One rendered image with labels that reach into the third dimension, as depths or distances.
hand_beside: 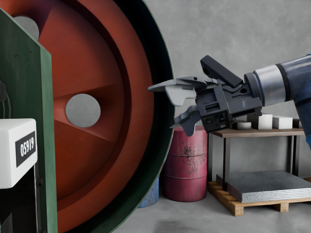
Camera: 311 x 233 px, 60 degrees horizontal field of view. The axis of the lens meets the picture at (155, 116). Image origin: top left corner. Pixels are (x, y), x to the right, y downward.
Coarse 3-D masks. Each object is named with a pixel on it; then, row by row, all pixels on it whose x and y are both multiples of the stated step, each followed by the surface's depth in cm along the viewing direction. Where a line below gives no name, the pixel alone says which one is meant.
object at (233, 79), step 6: (204, 60) 59; (210, 60) 58; (204, 66) 59; (210, 66) 57; (216, 66) 57; (222, 66) 56; (204, 72) 60; (210, 72) 58; (216, 72) 56; (222, 72) 55; (228, 72) 55; (216, 78) 58; (222, 78) 55; (228, 78) 54; (234, 78) 53; (240, 78) 53; (228, 84) 54; (234, 84) 53
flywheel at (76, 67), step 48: (0, 0) 65; (48, 0) 67; (96, 0) 66; (48, 48) 68; (96, 48) 71; (96, 96) 72; (144, 96) 71; (96, 144) 73; (144, 144) 72; (96, 192) 71
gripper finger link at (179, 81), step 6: (180, 78) 52; (186, 78) 52; (192, 78) 51; (198, 78) 52; (204, 78) 52; (210, 78) 53; (180, 84) 51; (186, 84) 51; (192, 84) 52; (198, 84) 52; (204, 84) 52; (210, 84) 53; (198, 90) 53
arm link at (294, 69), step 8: (304, 56) 50; (280, 64) 50; (288, 64) 49; (296, 64) 49; (304, 64) 48; (280, 72) 49; (288, 72) 48; (296, 72) 48; (304, 72) 48; (288, 80) 48; (296, 80) 48; (304, 80) 48; (288, 88) 49; (296, 88) 48; (304, 88) 48; (288, 96) 50; (296, 96) 50; (304, 96) 48
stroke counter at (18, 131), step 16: (0, 128) 18; (16, 128) 19; (32, 128) 23; (0, 144) 17; (16, 144) 18; (0, 160) 17; (16, 160) 18; (32, 160) 23; (0, 176) 17; (16, 176) 18
